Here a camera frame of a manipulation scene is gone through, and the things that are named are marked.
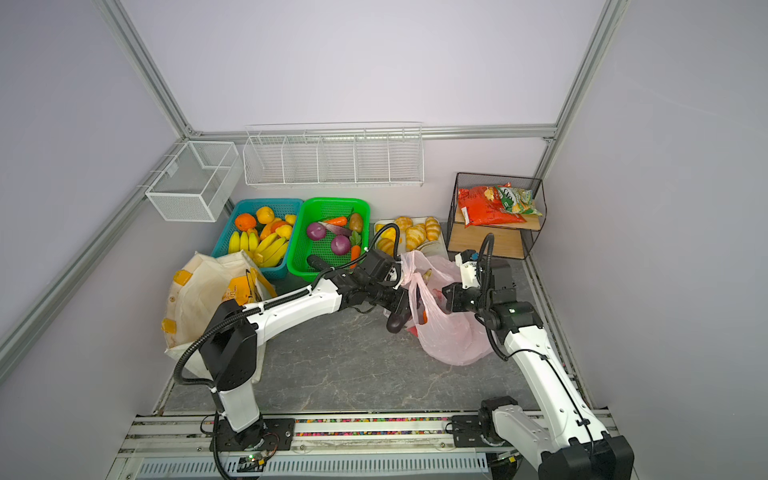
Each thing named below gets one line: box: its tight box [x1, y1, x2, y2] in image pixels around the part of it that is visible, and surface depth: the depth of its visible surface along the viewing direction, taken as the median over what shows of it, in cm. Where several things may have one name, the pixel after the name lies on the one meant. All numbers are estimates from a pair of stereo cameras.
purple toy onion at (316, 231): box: [307, 222, 327, 241], surface depth 113 cm
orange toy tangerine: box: [235, 213, 256, 231], surface depth 111 cm
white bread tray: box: [373, 216, 449, 257], surface depth 116 cm
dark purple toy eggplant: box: [386, 312, 411, 334], surface depth 79 cm
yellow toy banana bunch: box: [228, 231, 288, 268], surface depth 107 cm
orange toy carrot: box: [349, 245, 361, 269], surface depth 111 cm
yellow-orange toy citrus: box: [256, 206, 275, 224], surface depth 114 cm
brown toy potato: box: [349, 213, 363, 232], surface depth 117 cm
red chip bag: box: [458, 183, 527, 228], surface depth 100 cm
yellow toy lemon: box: [275, 224, 293, 240], surface depth 110 cm
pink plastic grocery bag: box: [400, 250, 493, 365], surface depth 75 cm
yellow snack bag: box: [222, 267, 276, 306], surface depth 88 cm
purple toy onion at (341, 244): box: [332, 234, 351, 256], surface depth 109 cm
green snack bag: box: [496, 186, 543, 216], surface depth 99 cm
